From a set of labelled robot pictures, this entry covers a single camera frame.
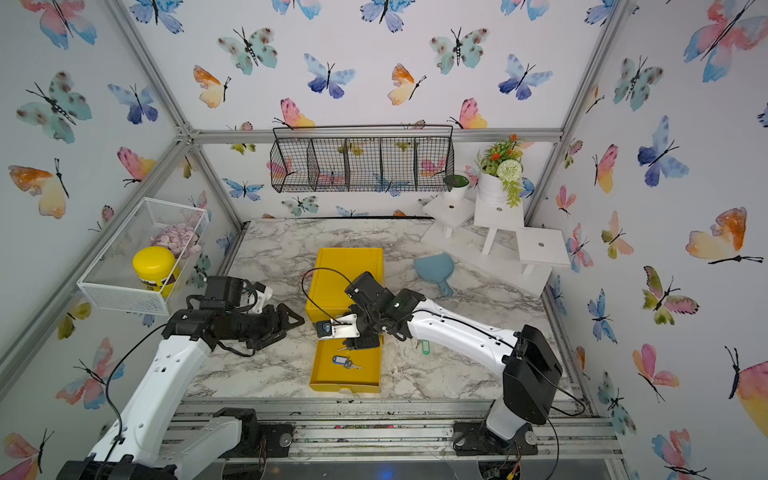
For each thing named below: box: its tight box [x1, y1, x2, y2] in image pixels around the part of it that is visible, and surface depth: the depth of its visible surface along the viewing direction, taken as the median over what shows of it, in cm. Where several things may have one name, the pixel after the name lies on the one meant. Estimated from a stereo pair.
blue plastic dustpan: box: [414, 252, 455, 297], surface depth 112 cm
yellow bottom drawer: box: [310, 335, 384, 394], surface depth 86 cm
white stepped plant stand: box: [421, 196, 572, 298], surface depth 106 cm
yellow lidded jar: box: [132, 246, 180, 298], surface depth 66 cm
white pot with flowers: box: [475, 134, 525, 208], surface depth 87 cm
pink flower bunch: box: [150, 224, 202, 260], surface depth 71 cm
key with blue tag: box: [332, 355, 363, 370], surface depth 88 cm
